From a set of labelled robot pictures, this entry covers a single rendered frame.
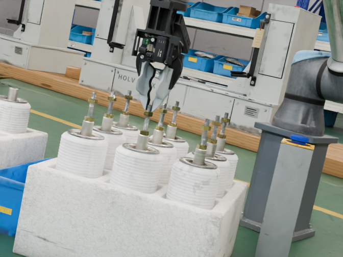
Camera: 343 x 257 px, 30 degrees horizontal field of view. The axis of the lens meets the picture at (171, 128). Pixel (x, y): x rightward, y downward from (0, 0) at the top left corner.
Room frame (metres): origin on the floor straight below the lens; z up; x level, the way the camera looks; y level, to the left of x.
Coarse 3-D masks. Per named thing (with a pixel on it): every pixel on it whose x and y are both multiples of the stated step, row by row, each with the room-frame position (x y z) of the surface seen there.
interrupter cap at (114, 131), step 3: (93, 126) 1.40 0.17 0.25; (96, 126) 1.40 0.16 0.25; (99, 126) 1.41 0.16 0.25; (93, 129) 1.36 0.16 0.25; (96, 129) 1.37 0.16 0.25; (99, 129) 1.39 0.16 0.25; (111, 129) 1.41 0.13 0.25; (114, 129) 1.42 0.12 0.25; (102, 132) 1.35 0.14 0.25; (105, 132) 1.35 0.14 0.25; (108, 132) 1.35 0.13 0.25; (111, 132) 1.37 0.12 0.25; (114, 132) 1.37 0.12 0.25; (117, 132) 1.38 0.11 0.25; (120, 132) 1.40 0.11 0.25
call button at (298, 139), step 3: (291, 135) 1.37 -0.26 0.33; (294, 135) 1.37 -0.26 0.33; (297, 135) 1.38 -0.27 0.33; (291, 138) 1.36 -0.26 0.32; (294, 138) 1.36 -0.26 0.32; (297, 138) 1.35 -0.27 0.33; (300, 138) 1.35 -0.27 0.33; (303, 138) 1.35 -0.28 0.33; (306, 138) 1.36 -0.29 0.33; (291, 141) 1.37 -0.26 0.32; (294, 141) 1.36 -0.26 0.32; (297, 141) 1.36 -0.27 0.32; (300, 141) 1.36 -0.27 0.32; (303, 141) 1.35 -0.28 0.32; (306, 141) 1.36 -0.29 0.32; (303, 144) 1.36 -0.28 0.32
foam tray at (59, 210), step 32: (32, 192) 1.21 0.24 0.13; (64, 192) 1.20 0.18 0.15; (96, 192) 1.18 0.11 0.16; (128, 192) 1.17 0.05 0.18; (160, 192) 1.22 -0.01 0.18; (32, 224) 1.21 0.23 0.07; (64, 224) 1.19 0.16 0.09; (96, 224) 1.18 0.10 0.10; (128, 224) 1.17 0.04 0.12; (160, 224) 1.15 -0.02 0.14; (192, 224) 1.14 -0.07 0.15; (224, 224) 1.19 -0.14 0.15; (32, 256) 1.21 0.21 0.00; (64, 256) 1.19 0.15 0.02; (96, 256) 1.18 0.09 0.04; (128, 256) 1.16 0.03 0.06; (160, 256) 1.15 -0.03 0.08; (192, 256) 1.14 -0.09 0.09; (224, 256) 1.33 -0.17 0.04
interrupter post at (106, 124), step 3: (105, 117) 1.38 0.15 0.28; (105, 120) 1.38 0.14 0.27; (108, 120) 1.38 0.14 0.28; (111, 120) 1.38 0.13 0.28; (102, 123) 1.38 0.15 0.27; (105, 123) 1.38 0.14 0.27; (108, 123) 1.38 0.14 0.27; (111, 123) 1.38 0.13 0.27; (102, 126) 1.38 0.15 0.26; (105, 126) 1.38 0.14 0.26; (108, 126) 1.38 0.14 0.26; (111, 126) 1.39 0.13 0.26; (102, 129) 1.38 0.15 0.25; (105, 129) 1.38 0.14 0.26; (108, 129) 1.38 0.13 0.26
